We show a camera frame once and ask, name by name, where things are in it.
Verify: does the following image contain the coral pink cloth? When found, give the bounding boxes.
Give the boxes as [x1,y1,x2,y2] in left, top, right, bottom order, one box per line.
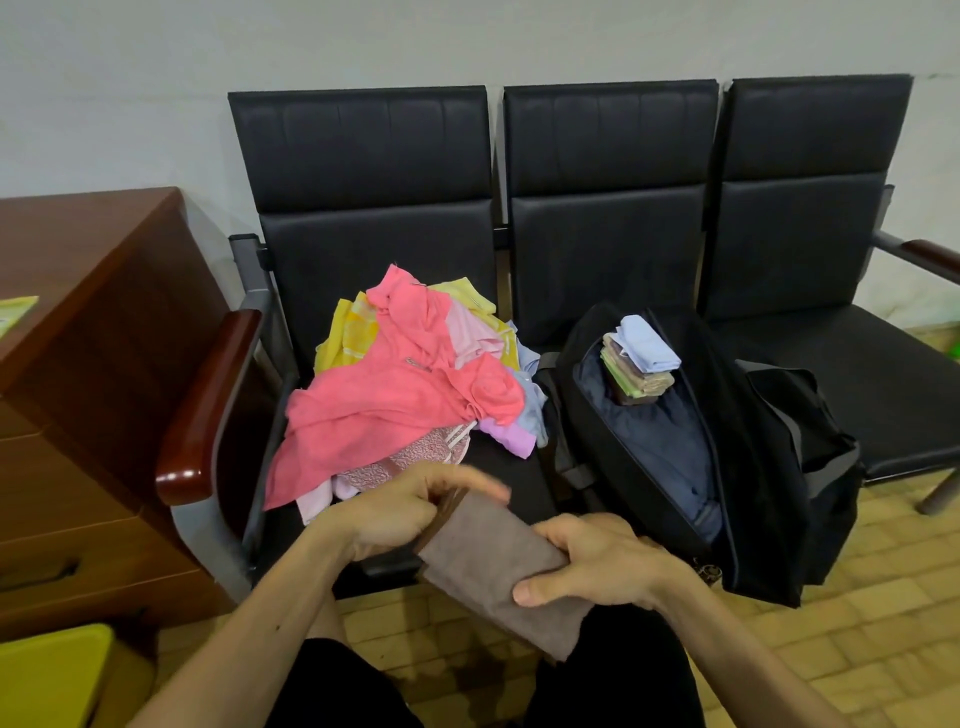
[263,264,526,511]

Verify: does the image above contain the light blue folded cloth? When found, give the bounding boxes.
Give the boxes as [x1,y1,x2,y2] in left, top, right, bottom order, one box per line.
[618,314,682,374]

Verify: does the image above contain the pale blue cloth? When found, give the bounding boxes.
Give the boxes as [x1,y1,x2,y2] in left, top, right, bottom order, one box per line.
[505,321,550,450]

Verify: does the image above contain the white cloth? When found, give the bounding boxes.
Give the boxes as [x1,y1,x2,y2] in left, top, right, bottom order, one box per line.
[295,477,361,526]

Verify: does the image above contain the person's left hand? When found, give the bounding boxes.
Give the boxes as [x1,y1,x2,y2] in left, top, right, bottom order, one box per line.
[330,460,513,563]

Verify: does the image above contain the person's right hand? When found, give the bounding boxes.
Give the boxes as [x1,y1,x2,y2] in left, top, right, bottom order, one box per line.
[513,513,700,613]

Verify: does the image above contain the yellow cloth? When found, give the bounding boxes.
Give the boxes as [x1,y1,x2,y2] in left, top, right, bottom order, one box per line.
[313,276,522,376]

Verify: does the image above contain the person's right forearm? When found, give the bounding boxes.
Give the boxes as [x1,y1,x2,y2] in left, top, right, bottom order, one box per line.
[658,573,854,728]

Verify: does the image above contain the pink floral patterned cloth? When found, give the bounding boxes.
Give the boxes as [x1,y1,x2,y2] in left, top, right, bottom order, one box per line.
[339,423,474,492]

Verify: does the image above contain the person's black trousers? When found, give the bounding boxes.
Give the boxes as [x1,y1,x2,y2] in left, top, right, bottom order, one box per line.
[264,603,708,728]

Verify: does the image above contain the yellow plastic bin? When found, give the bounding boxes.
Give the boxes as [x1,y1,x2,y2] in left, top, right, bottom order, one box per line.
[0,623,116,728]

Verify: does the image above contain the green paper sheet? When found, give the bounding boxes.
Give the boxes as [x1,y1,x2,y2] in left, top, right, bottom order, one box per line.
[0,295,41,339]

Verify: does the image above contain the brown wooden armrest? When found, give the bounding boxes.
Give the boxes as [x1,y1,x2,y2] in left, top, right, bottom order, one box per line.
[900,238,960,287]
[155,308,264,508]

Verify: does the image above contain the mauve folded cloth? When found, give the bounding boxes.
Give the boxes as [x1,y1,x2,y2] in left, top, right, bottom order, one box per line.
[606,332,652,378]

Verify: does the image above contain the brown wooden desk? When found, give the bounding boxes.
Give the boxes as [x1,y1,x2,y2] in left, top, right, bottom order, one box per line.
[0,186,275,645]

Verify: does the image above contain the green folded cloth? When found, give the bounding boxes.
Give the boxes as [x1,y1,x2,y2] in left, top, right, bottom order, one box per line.
[599,346,676,399]

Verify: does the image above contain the light pink cloth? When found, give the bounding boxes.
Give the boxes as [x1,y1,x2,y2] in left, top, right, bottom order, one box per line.
[445,298,506,370]

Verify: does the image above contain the black duffel bag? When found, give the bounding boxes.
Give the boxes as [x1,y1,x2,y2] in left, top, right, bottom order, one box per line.
[537,302,865,609]

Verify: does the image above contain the person's left forearm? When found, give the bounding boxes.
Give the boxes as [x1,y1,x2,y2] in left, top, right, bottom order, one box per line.
[126,516,363,728]

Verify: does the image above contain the black leather bench seat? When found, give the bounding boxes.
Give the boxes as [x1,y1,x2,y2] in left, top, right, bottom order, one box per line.
[501,78,721,354]
[697,73,960,485]
[227,84,560,601]

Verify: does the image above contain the lilac cloth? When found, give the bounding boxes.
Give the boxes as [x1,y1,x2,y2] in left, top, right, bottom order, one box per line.
[477,416,538,460]

